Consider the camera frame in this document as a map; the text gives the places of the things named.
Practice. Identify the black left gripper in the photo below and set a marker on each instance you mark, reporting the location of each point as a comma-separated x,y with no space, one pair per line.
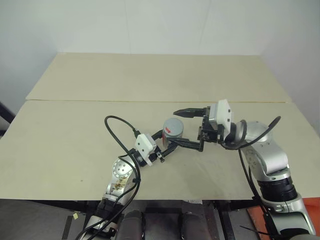
157,155

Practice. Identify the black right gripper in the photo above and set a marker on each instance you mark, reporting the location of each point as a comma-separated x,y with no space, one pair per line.
208,132

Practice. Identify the clear plastic container with lid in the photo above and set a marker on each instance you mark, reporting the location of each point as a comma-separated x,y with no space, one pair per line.
167,140

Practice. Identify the grey can with red label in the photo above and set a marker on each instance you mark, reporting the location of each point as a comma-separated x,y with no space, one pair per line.
173,126

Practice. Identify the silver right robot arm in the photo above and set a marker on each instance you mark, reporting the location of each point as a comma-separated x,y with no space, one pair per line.
270,150

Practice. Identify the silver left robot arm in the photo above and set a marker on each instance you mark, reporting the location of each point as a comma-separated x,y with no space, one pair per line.
121,170

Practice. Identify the white paper label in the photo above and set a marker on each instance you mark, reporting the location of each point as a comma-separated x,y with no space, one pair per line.
194,201

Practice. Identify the dark rounded shape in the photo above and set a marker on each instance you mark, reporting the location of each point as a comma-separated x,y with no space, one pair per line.
132,225

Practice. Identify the small yellow tape piece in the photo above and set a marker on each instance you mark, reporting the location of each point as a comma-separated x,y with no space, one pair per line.
75,216

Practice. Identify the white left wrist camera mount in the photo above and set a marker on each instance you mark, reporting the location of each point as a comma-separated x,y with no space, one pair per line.
145,146

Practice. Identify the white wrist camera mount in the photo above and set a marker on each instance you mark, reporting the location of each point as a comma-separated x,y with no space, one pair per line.
145,146
222,110

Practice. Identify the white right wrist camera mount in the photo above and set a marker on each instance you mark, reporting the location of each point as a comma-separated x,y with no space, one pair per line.
222,110

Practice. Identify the black table frame bar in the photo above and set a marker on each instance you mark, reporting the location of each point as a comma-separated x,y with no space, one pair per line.
162,203

